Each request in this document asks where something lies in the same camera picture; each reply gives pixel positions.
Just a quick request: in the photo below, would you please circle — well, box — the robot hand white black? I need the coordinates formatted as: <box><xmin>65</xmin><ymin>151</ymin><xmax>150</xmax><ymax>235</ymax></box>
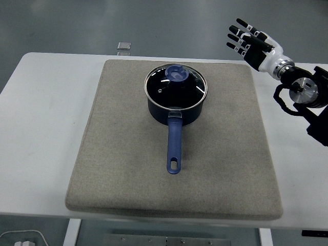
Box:
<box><xmin>226</xmin><ymin>17</ymin><xmax>285</xmax><ymax>74</ymax></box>

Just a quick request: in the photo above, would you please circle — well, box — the glass pot lid blue knob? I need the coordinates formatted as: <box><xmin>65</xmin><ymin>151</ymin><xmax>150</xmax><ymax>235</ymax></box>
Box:
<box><xmin>143</xmin><ymin>63</ymin><xmax>209</xmax><ymax>108</ymax></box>

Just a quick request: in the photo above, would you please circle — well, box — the beige fabric mat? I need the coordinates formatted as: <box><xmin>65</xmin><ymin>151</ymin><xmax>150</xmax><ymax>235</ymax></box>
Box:
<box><xmin>64</xmin><ymin>59</ymin><xmax>284</xmax><ymax>222</ymax></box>

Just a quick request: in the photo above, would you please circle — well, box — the white table leg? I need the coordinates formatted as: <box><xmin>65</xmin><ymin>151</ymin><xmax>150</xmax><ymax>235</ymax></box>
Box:
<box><xmin>63</xmin><ymin>219</ymin><xmax>83</xmax><ymax>246</ymax></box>
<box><xmin>258</xmin><ymin>228</ymin><xmax>274</xmax><ymax>246</ymax></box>

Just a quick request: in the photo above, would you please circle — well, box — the black bar under table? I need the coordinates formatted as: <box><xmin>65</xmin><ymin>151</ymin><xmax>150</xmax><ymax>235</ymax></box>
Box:
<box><xmin>301</xmin><ymin>230</ymin><xmax>328</xmax><ymax>237</ymax></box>

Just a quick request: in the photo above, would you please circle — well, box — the grey metal plate with screws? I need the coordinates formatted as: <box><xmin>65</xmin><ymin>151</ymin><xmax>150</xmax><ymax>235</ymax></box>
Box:
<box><xmin>103</xmin><ymin>233</ymin><xmax>231</xmax><ymax>246</ymax></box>

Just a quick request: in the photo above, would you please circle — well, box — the dark blue pot long handle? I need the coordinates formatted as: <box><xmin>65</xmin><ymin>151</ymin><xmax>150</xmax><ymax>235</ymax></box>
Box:
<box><xmin>147</xmin><ymin>92</ymin><xmax>205</xmax><ymax>175</ymax></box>

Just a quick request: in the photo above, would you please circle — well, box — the white cable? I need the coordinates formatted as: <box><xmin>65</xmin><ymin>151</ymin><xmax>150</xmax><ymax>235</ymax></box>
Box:
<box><xmin>0</xmin><ymin>230</ymin><xmax>49</xmax><ymax>246</ymax></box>

